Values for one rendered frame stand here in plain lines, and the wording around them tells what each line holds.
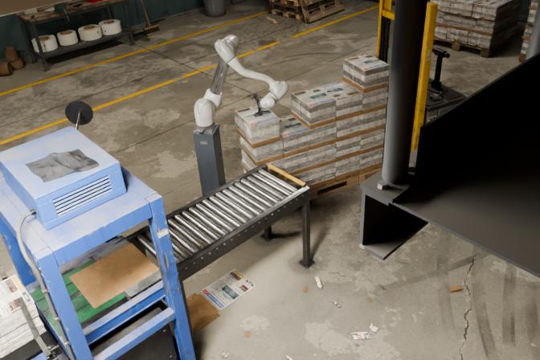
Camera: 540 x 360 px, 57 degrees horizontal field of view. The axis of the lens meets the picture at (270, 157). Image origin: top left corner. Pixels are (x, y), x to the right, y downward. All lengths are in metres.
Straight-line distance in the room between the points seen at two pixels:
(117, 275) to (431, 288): 2.46
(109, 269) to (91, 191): 0.92
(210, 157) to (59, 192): 2.13
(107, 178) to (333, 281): 2.28
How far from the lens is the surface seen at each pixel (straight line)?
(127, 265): 3.51
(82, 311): 3.33
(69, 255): 2.64
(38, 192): 2.66
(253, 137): 4.41
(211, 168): 4.61
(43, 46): 9.78
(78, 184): 2.68
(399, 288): 4.32
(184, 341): 3.51
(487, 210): 0.78
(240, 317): 4.09
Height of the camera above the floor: 3.10
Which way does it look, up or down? 32 degrees down
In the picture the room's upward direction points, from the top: 4 degrees counter-clockwise
